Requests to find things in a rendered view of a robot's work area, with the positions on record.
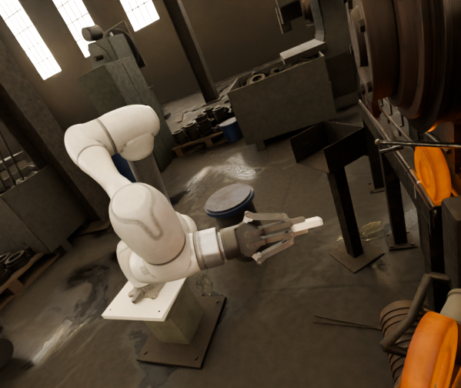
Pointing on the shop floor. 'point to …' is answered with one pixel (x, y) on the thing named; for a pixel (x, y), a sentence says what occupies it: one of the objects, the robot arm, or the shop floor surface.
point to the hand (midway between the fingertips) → (305, 224)
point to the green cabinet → (108, 91)
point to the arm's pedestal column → (184, 332)
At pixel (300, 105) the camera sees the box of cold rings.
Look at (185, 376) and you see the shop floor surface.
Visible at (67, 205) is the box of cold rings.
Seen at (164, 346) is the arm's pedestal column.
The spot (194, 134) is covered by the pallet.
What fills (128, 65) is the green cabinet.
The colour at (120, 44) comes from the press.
